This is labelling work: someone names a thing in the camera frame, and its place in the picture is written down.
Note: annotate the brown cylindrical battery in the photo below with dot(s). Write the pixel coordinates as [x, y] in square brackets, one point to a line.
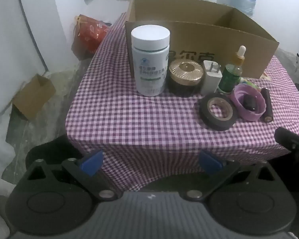
[267, 107]

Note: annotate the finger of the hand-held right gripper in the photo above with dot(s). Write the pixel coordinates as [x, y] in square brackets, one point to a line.
[286, 134]

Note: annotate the small green plastic object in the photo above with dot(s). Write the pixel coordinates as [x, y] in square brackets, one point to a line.
[248, 82]

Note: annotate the green dropper bottle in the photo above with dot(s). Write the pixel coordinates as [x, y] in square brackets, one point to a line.
[229, 78]

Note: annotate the white curtain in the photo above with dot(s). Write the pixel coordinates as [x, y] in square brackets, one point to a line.
[5, 42]

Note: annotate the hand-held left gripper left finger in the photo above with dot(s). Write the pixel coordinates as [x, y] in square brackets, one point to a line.
[92, 163]

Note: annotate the large cardboard box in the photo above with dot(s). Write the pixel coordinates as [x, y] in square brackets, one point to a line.
[201, 39]

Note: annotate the white plastic bottle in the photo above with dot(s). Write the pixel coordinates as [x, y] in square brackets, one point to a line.
[149, 62]

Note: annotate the purple plastic lid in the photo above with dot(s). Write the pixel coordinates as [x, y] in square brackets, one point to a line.
[235, 99]

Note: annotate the white charger plug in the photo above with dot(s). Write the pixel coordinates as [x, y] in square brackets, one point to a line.
[210, 82]

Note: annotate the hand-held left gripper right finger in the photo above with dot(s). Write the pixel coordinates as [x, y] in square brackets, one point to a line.
[210, 164]

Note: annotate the black tape roll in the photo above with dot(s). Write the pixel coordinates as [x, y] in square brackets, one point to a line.
[205, 112]

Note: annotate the small cardboard box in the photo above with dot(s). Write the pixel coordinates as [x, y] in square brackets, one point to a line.
[32, 97]

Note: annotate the red plastic bag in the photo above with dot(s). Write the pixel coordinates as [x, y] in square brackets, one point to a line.
[89, 34]

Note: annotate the purple checkered tablecloth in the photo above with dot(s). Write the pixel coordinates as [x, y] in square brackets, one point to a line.
[139, 129]

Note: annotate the dark jar with gold lid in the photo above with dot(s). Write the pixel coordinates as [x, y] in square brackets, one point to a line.
[185, 72]

